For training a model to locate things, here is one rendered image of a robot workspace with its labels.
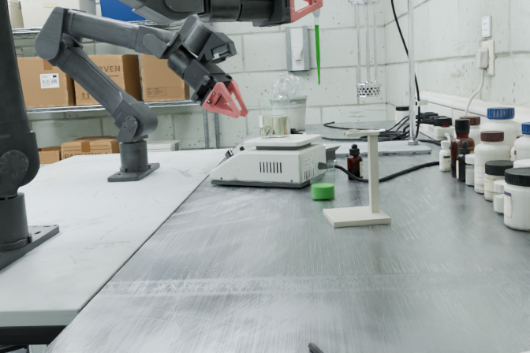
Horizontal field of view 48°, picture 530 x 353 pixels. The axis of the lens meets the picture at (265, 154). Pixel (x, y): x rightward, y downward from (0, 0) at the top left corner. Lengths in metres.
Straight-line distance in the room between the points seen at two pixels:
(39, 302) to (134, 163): 0.76
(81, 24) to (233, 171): 0.50
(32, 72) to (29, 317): 2.93
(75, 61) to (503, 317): 1.11
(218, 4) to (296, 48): 2.62
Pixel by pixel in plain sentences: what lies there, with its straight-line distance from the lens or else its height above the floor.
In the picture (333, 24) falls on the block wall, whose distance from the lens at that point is 3.59.
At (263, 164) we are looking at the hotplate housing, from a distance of 1.12.
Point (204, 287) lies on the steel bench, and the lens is 0.63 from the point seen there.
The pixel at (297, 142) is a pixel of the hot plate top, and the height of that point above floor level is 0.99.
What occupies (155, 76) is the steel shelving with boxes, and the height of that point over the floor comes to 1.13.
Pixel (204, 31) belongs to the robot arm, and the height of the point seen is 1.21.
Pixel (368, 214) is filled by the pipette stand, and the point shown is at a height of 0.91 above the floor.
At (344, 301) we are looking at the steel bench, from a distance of 0.58.
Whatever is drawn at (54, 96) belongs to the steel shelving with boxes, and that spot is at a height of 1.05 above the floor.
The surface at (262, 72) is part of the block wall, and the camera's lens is 3.60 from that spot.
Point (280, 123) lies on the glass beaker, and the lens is 1.13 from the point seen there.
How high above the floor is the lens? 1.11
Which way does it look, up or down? 8 degrees down
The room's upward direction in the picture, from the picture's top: 3 degrees counter-clockwise
